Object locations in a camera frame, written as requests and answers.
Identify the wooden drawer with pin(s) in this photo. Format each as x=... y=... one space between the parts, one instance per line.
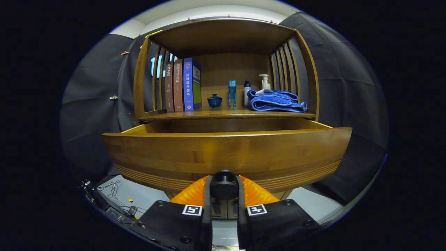
x=226 y=153

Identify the white bottle blue cap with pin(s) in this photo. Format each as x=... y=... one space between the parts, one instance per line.
x=246 y=96

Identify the dark brown book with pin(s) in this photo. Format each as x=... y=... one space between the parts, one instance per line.
x=169 y=87

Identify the black electronic device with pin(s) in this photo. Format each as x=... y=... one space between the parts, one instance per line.
x=104 y=205

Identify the wooden cabinet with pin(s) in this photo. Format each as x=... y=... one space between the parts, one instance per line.
x=230 y=66

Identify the blue book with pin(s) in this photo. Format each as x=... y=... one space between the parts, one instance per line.
x=190 y=83

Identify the white pump bottle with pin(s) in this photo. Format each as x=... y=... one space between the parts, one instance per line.
x=265 y=83

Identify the reddish brown book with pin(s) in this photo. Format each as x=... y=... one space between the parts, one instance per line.
x=178 y=87

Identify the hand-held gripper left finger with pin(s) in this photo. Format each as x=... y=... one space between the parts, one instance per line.
x=208 y=223

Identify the wooden countertop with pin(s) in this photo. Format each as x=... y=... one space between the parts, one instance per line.
x=223 y=112

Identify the blue lidded tea cup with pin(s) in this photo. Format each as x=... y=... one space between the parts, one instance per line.
x=214 y=101

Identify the blue folded towel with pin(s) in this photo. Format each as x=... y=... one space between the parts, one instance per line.
x=275 y=103

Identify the clear blue bottle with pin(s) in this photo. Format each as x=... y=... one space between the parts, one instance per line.
x=232 y=94

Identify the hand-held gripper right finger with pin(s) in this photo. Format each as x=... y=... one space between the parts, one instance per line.
x=240 y=226

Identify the black drawer knob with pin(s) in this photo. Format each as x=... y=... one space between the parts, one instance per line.
x=224 y=186

